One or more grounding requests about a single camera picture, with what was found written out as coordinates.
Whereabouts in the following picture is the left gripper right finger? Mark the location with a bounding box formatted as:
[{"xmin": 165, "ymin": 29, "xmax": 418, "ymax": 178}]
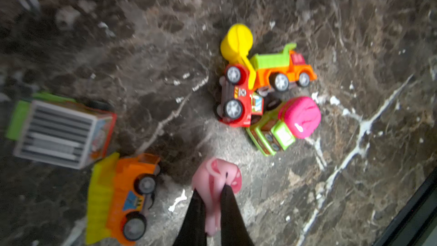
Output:
[{"xmin": 220, "ymin": 185, "xmax": 254, "ymax": 246}]

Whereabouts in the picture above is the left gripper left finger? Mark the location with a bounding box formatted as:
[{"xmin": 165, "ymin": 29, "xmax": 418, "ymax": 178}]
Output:
[{"xmin": 173, "ymin": 190, "xmax": 207, "ymax": 246}]

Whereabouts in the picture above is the pink rubber pig toy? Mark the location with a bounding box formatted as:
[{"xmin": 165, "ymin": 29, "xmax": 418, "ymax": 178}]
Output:
[{"xmin": 192, "ymin": 157, "xmax": 242, "ymax": 236}]

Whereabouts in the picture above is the yellow orange dump truck toy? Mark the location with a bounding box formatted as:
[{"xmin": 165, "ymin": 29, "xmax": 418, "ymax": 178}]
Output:
[{"xmin": 85, "ymin": 153, "xmax": 160, "ymax": 246}]

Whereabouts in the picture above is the green pink toy car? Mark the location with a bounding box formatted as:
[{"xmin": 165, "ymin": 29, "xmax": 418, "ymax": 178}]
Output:
[{"xmin": 246, "ymin": 96, "xmax": 322, "ymax": 157}]

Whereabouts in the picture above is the red toy car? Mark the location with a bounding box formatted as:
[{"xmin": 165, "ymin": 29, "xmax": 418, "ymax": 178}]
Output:
[{"xmin": 216, "ymin": 24, "xmax": 264, "ymax": 128}]

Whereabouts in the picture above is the orange green dump truck toy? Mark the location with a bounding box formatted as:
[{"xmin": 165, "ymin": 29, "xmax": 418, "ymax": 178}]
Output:
[{"xmin": 249, "ymin": 43, "xmax": 318, "ymax": 92}]

